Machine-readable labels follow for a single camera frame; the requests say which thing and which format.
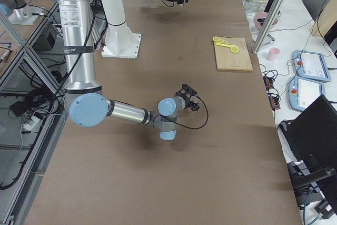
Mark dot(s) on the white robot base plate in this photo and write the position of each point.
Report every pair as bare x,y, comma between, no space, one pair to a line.
122,46

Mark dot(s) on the pink bowl with ice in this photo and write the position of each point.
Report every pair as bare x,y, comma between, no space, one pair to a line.
259,20

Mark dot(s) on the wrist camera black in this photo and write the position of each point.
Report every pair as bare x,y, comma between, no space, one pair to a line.
186,92

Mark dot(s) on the wooden cutting board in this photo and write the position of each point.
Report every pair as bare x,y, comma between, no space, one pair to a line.
228,61

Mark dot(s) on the pink plastic cup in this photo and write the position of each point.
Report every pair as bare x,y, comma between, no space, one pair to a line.
273,54

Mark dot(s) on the black power strip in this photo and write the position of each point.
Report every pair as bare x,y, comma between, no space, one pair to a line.
272,93

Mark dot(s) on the far teach pendant tablet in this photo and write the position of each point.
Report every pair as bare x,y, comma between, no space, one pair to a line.
311,65

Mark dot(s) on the aluminium frame post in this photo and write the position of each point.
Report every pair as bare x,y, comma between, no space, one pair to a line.
274,10

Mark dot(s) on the near teach pendant tablet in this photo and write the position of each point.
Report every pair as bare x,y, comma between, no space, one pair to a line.
302,92

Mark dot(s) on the teach pendant tablet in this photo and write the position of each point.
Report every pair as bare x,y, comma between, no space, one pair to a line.
302,92
311,65

